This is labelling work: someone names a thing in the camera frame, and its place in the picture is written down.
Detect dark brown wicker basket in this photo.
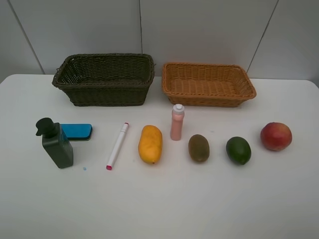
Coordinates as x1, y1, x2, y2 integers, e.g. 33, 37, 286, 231
52, 53, 155, 107

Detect blue whiteboard eraser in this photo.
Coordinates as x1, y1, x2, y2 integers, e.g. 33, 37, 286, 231
61, 123, 93, 141

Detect yellow mango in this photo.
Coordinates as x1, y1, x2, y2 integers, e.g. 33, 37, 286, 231
138, 125, 162, 165

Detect orange wicker basket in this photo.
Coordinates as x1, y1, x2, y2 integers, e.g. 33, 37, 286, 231
161, 63, 257, 108

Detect green avocado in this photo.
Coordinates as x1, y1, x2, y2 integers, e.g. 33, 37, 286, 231
226, 136, 252, 165

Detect red apple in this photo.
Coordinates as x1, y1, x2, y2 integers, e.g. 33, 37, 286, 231
260, 122, 292, 151

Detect pink bottle white cap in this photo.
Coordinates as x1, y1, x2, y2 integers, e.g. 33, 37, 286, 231
170, 104, 185, 141

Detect white marker pink caps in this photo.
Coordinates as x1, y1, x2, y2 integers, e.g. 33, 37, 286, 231
106, 122, 129, 171

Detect brown kiwi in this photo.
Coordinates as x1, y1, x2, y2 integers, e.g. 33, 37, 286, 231
188, 134, 210, 163

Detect dark green pump bottle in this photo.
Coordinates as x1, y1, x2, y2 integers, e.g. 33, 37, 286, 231
36, 118, 73, 169

